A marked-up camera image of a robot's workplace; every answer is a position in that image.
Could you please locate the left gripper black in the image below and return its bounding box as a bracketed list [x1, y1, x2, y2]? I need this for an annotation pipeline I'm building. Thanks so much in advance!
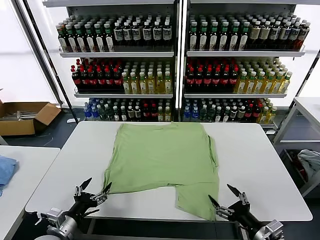
[66, 177, 113, 221]

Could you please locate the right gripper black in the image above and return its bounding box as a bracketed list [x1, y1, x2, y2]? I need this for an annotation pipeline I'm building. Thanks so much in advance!
[207, 183, 263, 232]

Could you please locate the green t-shirt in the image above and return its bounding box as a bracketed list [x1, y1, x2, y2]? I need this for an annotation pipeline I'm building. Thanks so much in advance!
[102, 121, 221, 222]

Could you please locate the black storage crate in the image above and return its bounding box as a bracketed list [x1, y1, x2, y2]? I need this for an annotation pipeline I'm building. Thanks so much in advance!
[279, 148, 320, 192]

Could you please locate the red object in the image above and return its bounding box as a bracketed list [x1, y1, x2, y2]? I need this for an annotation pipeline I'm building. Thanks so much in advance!
[291, 149, 311, 185]

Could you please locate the blue cloth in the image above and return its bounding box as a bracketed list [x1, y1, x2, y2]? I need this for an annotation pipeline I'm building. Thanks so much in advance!
[0, 154, 20, 197]

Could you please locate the white grey cloth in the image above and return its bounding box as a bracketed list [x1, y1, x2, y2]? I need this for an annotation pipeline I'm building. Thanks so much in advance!
[296, 149, 320, 182]

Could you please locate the white side table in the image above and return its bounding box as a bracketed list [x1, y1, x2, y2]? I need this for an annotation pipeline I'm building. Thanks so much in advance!
[271, 96, 320, 199]

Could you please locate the brown cardboard box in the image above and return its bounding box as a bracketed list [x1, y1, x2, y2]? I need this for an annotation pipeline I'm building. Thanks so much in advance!
[0, 101, 62, 137]

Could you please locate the silver metal rods bundle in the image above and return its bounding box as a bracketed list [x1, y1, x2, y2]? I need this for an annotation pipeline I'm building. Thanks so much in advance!
[0, 109, 38, 122]

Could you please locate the black slanted pole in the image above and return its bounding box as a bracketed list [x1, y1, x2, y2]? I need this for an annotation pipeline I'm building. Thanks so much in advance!
[22, 0, 78, 123]
[287, 49, 320, 118]

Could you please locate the grey metal shelf unit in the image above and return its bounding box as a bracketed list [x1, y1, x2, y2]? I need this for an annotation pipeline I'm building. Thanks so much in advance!
[181, 0, 307, 135]
[42, 0, 181, 123]

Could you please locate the grey slanted pole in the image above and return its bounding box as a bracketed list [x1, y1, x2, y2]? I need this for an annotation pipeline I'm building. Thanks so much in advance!
[12, 0, 63, 106]

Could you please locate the green-cap dark tea bottle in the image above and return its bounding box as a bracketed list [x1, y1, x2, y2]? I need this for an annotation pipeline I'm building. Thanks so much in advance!
[65, 24, 77, 53]
[219, 21, 230, 51]
[229, 21, 241, 51]
[74, 23, 87, 53]
[93, 23, 106, 53]
[198, 21, 210, 51]
[103, 23, 115, 53]
[238, 21, 251, 51]
[209, 21, 220, 51]
[84, 23, 96, 53]
[188, 21, 200, 51]

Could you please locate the orange-label dark tea bottle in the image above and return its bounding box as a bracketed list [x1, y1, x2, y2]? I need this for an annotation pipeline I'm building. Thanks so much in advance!
[57, 22, 68, 53]

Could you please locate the beige-label dark drink bottle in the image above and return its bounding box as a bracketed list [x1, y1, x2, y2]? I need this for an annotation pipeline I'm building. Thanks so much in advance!
[258, 20, 272, 50]
[248, 20, 262, 50]

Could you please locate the grey table frame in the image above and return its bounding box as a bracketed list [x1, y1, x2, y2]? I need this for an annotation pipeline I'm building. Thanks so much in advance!
[82, 216, 251, 240]

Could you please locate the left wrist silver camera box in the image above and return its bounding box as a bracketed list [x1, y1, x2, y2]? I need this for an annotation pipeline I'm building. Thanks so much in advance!
[41, 207, 66, 227]

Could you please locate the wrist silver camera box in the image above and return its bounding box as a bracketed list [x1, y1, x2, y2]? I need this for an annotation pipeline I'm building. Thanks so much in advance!
[265, 219, 285, 240]
[41, 207, 66, 227]

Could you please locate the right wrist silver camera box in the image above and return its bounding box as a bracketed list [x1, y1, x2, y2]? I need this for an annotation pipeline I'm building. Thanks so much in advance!
[265, 219, 285, 240]

